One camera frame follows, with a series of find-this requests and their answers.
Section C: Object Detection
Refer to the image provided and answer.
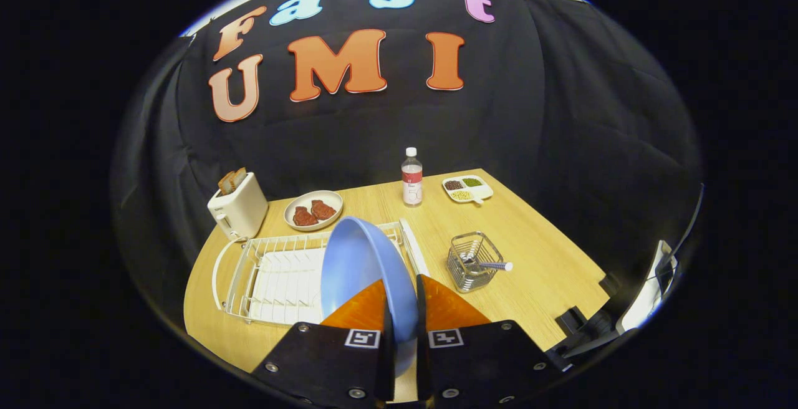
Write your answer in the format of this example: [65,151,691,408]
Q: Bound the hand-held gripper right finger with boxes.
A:
[416,274,571,407]

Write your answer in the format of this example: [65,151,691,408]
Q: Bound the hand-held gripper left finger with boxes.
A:
[252,279,395,407]

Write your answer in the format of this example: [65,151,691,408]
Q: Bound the metal wire basket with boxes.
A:
[447,231,504,294]

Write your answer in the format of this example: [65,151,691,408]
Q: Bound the white wire dish rack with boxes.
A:
[212,219,431,327]

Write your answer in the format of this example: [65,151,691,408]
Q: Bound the white-handled spoon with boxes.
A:
[461,259,514,272]

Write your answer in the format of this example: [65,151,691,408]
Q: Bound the blue plate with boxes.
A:
[320,216,420,377]

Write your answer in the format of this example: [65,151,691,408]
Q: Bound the beige round plate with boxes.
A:
[284,190,344,232]

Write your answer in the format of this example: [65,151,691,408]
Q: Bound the white divided bean dish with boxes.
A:
[442,175,494,205]

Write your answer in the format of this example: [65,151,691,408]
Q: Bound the white toaster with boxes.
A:
[208,172,269,241]

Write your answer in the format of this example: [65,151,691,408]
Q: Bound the clear plastic water bottle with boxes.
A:
[401,147,423,208]

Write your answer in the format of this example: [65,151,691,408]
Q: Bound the brown toast slices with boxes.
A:
[218,167,248,196]

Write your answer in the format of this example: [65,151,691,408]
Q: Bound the black backdrop cloth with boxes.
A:
[112,0,702,310]

